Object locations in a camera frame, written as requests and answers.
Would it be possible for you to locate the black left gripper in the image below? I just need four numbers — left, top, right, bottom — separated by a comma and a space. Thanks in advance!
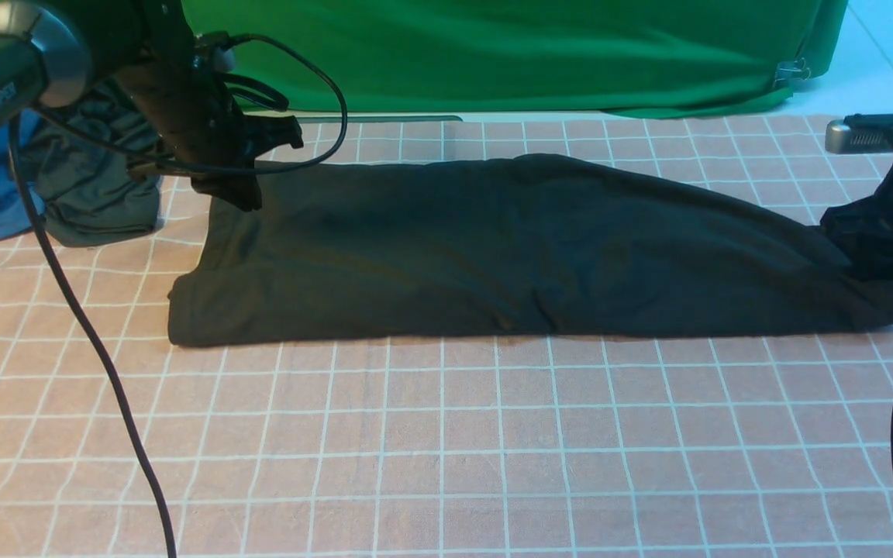
115, 1, 304, 212

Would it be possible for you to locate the gray long-sleeved shirt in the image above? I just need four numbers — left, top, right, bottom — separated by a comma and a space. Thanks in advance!
167, 154, 893, 347

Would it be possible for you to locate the dark gray crumpled garment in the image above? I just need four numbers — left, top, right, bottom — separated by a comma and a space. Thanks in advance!
21, 81, 162, 247

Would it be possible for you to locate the metal binder clip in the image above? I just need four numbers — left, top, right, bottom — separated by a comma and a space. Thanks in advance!
772, 57, 812, 89

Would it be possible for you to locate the pink grid tablecloth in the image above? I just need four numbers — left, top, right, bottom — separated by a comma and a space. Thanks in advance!
0, 109, 893, 558

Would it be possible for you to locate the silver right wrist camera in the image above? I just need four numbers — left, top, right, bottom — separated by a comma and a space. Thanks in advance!
823, 113, 893, 155

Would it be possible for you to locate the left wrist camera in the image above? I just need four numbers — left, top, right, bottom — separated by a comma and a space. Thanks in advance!
192, 31, 237, 74

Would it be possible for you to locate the black left camera cable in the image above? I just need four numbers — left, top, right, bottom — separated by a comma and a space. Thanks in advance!
9, 33, 350, 558

